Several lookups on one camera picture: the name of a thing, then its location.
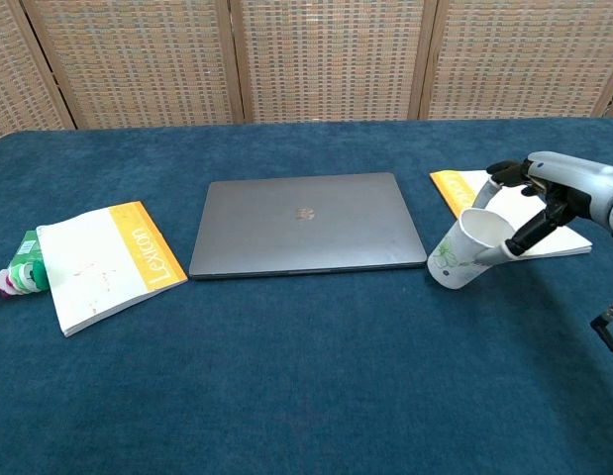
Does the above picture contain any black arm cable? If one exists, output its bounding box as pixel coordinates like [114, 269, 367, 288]
[589, 305, 613, 368]

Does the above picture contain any green packet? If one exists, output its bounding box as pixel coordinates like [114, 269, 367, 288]
[11, 229, 45, 271]

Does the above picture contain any stained Lexicon notebook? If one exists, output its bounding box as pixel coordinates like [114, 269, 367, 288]
[36, 200, 189, 338]

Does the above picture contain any blue table cloth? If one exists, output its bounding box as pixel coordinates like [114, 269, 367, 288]
[0, 116, 613, 475]

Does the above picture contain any white paper cup green print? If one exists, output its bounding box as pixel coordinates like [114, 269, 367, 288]
[426, 208, 516, 291]

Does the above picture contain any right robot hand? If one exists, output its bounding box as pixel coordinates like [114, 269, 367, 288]
[471, 150, 613, 263]

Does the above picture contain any clean Lexicon notebook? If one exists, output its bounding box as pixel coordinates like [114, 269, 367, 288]
[429, 168, 594, 259]

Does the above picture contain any woven wooden folding screen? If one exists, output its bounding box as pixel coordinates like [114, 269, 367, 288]
[0, 0, 613, 145]

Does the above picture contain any grey closed laptop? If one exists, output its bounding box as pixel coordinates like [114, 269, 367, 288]
[188, 171, 429, 281]

